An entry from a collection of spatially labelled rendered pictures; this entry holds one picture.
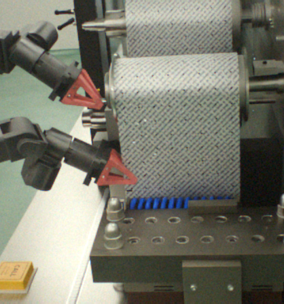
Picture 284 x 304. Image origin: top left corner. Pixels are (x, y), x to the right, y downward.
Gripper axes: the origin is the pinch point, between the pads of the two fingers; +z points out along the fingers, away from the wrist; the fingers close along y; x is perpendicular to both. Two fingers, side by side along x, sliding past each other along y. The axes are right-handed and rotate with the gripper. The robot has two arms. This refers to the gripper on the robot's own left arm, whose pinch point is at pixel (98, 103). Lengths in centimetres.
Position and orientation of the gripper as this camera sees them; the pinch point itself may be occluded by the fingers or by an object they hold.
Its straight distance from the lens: 112.3
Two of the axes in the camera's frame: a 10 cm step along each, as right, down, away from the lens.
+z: 8.2, 5.5, 1.8
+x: 5.7, -7.3, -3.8
